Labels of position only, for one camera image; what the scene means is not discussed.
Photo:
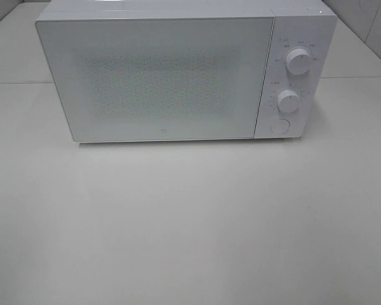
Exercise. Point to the round microwave door button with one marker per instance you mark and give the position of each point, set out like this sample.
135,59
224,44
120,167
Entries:
280,126

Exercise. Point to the white microwave knob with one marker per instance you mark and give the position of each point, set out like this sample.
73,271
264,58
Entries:
298,60
288,101

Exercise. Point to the white microwave door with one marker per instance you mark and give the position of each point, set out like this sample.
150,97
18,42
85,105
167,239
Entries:
147,80

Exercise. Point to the white microwave oven body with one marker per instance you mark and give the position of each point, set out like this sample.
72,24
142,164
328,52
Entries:
295,23

